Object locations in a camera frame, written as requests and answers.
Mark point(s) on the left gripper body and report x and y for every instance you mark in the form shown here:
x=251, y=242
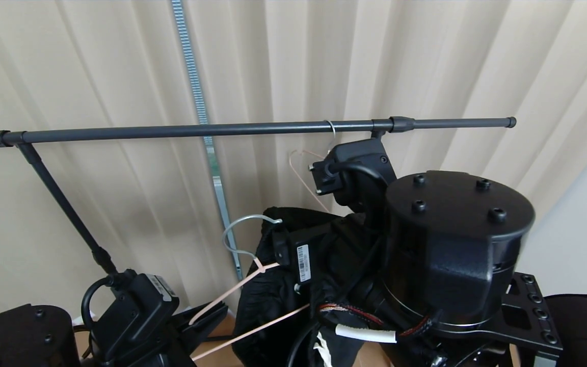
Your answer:
x=171, y=351

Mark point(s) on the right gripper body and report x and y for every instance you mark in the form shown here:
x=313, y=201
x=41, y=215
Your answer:
x=293, y=244

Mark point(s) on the pink clothes hanger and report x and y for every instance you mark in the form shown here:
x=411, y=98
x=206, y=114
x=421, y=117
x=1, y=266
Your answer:
x=331, y=130
x=259, y=265

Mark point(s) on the black shorts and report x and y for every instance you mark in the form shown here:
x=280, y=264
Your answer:
x=268, y=306

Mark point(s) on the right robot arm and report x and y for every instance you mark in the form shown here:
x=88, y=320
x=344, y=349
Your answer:
x=451, y=244

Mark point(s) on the black clothes rack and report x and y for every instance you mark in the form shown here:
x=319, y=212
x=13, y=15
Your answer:
x=120, y=132

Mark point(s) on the beige curtain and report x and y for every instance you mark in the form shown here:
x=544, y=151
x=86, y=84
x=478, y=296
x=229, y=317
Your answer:
x=426, y=51

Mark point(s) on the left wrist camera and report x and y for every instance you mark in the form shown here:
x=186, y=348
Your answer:
x=130, y=306

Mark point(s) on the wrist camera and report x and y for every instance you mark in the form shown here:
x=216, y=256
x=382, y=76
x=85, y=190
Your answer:
x=130, y=306
x=354, y=158

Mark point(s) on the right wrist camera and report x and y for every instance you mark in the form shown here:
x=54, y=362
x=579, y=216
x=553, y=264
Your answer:
x=354, y=158

